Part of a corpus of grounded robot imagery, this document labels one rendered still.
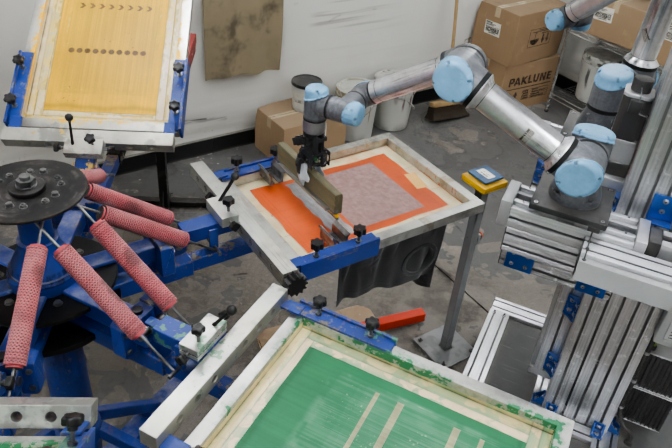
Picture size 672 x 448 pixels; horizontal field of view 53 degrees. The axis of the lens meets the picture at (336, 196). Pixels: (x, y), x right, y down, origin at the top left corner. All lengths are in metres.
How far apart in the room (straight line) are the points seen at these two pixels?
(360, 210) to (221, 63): 2.07
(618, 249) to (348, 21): 3.04
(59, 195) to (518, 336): 2.07
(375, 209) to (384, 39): 2.70
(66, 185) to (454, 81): 1.06
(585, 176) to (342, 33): 3.09
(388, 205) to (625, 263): 0.84
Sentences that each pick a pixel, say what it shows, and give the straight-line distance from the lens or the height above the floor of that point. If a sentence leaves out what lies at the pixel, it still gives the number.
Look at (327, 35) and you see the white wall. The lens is 4.67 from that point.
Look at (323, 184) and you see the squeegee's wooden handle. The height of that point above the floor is 1.14.
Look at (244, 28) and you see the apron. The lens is 4.27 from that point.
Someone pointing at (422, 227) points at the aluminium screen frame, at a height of 0.98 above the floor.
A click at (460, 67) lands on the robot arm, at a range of 1.84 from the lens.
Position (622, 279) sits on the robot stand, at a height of 1.15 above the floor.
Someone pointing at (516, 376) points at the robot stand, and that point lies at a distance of 2.99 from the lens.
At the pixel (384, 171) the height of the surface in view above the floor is 0.96.
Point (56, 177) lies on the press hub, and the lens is 1.94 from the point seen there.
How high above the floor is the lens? 2.33
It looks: 34 degrees down
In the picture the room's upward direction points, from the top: 5 degrees clockwise
